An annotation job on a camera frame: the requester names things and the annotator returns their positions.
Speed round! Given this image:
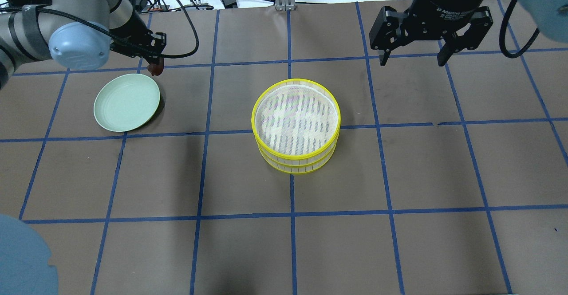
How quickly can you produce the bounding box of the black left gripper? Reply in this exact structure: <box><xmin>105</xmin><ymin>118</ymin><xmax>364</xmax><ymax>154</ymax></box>
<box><xmin>109</xmin><ymin>7</ymin><xmax>167</xmax><ymax>67</ymax></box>

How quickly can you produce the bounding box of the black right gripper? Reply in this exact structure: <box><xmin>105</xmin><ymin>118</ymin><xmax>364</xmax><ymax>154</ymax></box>
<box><xmin>369</xmin><ymin>0</ymin><xmax>493</xmax><ymax>67</ymax></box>

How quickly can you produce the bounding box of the dark red bun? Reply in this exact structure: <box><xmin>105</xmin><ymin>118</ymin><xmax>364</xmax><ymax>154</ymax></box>
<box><xmin>146</xmin><ymin>62</ymin><xmax>164</xmax><ymax>76</ymax></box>

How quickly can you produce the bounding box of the yellow rimmed steamer layer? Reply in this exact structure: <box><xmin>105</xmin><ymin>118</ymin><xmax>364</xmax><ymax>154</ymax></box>
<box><xmin>250</xmin><ymin>78</ymin><xmax>341</xmax><ymax>160</ymax></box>
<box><xmin>257</xmin><ymin>137</ymin><xmax>339</xmax><ymax>174</ymax></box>

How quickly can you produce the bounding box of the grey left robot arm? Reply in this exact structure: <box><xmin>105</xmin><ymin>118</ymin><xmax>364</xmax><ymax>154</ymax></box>
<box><xmin>0</xmin><ymin>0</ymin><xmax>166</xmax><ymax>295</ymax></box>

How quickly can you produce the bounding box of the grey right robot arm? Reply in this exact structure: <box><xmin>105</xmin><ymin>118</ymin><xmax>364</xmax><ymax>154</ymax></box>
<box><xmin>369</xmin><ymin>0</ymin><xmax>567</xmax><ymax>67</ymax></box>

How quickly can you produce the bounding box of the light green round plate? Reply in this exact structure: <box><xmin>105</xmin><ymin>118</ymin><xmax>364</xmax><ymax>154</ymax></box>
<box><xmin>93</xmin><ymin>73</ymin><xmax>162</xmax><ymax>133</ymax></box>

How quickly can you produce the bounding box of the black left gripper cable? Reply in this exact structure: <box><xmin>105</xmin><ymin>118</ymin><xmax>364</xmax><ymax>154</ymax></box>
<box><xmin>0</xmin><ymin>0</ymin><xmax>199</xmax><ymax>59</ymax></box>

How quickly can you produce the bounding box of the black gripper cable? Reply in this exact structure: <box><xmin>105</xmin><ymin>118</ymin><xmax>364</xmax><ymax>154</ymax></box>
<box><xmin>499</xmin><ymin>0</ymin><xmax>540</xmax><ymax>59</ymax></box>
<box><xmin>0</xmin><ymin>0</ymin><xmax>199</xmax><ymax>59</ymax></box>

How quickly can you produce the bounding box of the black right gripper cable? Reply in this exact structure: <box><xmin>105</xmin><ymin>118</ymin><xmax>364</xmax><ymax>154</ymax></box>
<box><xmin>499</xmin><ymin>0</ymin><xmax>540</xmax><ymax>59</ymax></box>

